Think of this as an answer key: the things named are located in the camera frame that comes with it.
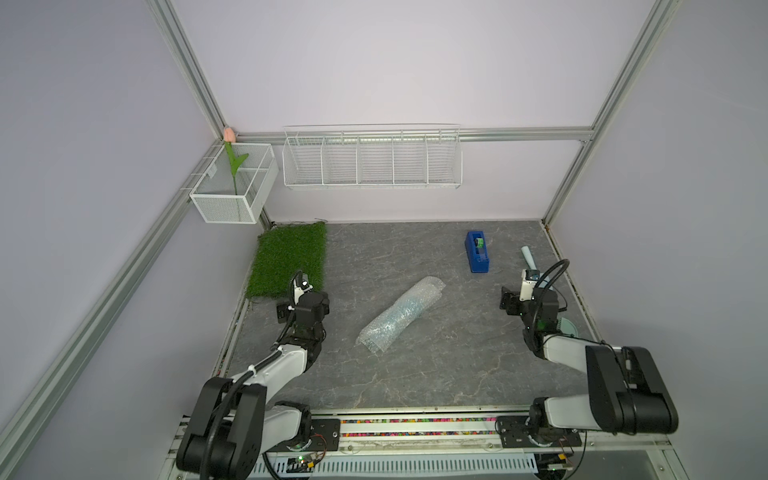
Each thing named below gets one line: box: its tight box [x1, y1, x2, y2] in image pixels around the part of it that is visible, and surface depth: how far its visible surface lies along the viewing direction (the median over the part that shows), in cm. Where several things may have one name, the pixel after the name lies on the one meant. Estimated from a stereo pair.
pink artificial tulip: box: [223, 127, 249, 196], surface depth 92 cm
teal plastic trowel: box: [520, 245, 538, 270], surface depth 110 cm
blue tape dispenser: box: [465, 231, 490, 273], surface depth 107 cm
